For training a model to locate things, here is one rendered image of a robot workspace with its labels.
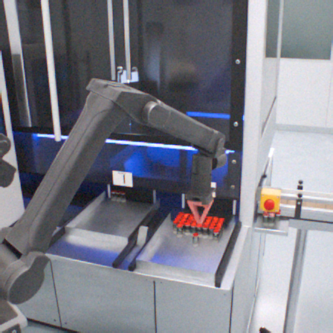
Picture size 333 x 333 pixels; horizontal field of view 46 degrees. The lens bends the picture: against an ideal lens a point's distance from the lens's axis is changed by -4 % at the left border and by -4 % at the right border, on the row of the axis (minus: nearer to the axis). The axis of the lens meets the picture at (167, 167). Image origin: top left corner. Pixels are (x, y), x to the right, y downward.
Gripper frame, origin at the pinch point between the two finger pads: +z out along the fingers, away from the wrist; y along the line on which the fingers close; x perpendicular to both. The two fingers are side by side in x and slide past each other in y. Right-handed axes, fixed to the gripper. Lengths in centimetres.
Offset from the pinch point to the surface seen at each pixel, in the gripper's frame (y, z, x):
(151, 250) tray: 12.0, 17.9, 19.8
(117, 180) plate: 36, 1, 44
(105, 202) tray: 41, 13, 52
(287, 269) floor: 155, 87, -26
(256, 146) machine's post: 33.9, -17.4, -11.4
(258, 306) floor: 111, 93, -11
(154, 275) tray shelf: -0.6, 20.2, 13.7
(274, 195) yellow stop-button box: 36.1, 0.3, -18.9
